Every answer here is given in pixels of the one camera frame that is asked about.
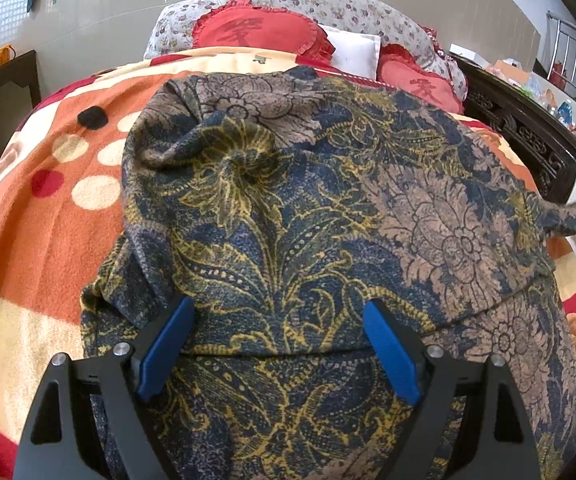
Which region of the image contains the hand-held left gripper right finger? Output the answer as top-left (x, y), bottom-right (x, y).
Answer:
top-left (363, 299), bottom-right (541, 480)

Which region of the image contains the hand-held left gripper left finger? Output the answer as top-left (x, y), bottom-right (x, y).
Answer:
top-left (15, 295), bottom-right (196, 480)

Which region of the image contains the floral blue and tan garment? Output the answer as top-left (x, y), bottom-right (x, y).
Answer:
top-left (80, 65), bottom-right (576, 480)

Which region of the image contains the orange dotted fleece blanket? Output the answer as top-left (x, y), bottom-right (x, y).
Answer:
top-left (0, 46), bottom-right (576, 480)

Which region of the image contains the small red heart pillow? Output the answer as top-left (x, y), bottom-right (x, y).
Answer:
top-left (375, 44), bottom-right (464, 113)

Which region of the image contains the pile of colourful packets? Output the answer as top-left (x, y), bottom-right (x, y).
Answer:
top-left (483, 57), bottom-right (576, 136)

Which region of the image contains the white pillow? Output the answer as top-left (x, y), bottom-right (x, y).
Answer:
top-left (318, 24), bottom-right (383, 81)

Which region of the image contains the large red heart pillow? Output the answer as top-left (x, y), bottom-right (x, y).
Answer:
top-left (191, 0), bottom-right (336, 68)

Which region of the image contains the dark carved wooden bed frame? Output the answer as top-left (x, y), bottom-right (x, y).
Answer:
top-left (450, 52), bottom-right (576, 206)

